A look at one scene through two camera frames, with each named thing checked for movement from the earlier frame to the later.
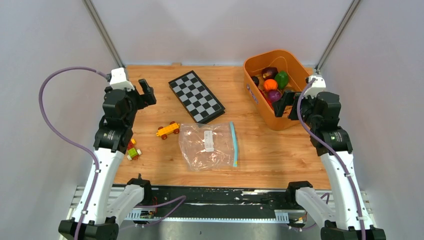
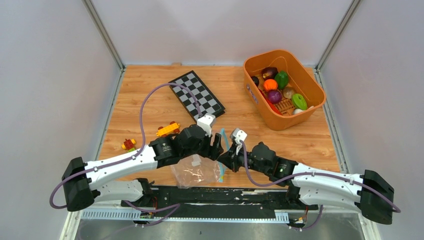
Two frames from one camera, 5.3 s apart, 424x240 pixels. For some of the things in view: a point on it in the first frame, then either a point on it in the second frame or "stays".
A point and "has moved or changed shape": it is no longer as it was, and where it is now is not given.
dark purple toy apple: [269, 72] stays
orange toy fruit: [270, 84] stays
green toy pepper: [282, 78] stays
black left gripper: [147, 99] to [212, 152]
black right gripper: [288, 98] to [229, 160]
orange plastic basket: [297, 76] stays
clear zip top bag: [205, 147] has moved or changed shape
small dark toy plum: [255, 80] stays
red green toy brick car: [133, 152] stays
